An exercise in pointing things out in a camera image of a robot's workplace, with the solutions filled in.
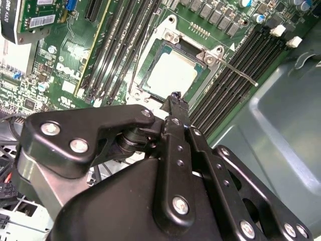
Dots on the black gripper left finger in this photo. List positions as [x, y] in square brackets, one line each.
[75, 125]

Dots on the silver square cpu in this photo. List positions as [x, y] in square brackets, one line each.
[173, 72]

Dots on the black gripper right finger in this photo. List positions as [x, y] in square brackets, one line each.
[250, 195]

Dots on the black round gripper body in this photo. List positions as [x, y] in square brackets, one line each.
[113, 208]

